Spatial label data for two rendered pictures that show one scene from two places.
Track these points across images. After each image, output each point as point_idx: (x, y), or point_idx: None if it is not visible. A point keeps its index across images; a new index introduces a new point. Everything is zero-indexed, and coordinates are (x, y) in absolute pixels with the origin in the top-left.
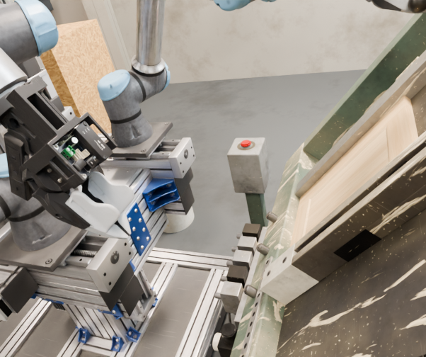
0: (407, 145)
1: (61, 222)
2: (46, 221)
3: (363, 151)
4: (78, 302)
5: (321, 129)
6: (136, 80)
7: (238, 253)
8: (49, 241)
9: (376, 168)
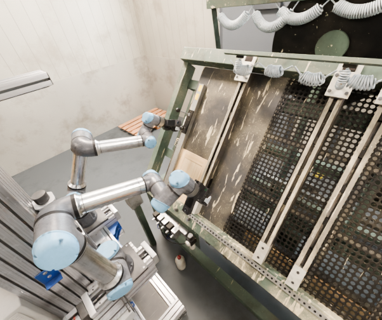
0: (199, 158)
1: (129, 255)
2: (128, 258)
3: (183, 166)
4: (144, 282)
5: (151, 169)
6: (80, 193)
7: (163, 221)
8: (133, 265)
9: (193, 167)
